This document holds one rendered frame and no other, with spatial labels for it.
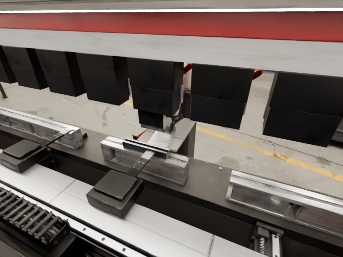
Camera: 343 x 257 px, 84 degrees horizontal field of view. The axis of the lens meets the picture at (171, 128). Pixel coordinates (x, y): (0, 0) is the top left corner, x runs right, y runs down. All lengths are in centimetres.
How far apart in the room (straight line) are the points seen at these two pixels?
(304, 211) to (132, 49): 70
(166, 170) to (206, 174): 18
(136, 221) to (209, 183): 35
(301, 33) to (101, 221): 62
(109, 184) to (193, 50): 42
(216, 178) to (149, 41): 57
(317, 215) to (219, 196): 29
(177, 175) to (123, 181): 24
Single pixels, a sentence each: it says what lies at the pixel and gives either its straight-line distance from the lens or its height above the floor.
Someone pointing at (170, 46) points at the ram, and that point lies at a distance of 53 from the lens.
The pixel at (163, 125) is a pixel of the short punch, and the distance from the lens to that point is 66.
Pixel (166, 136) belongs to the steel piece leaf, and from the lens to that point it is 80.
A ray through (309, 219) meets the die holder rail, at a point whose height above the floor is 91.
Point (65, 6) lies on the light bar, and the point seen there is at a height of 146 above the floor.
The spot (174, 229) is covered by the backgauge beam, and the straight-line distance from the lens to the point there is 54.
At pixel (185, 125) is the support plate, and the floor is 100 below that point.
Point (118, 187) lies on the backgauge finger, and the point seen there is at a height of 103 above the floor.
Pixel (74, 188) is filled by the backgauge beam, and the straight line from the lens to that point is 68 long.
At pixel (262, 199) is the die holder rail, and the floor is 93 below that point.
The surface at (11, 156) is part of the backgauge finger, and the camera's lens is 86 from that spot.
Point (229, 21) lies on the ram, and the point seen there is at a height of 143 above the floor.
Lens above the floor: 145
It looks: 31 degrees down
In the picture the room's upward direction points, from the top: straight up
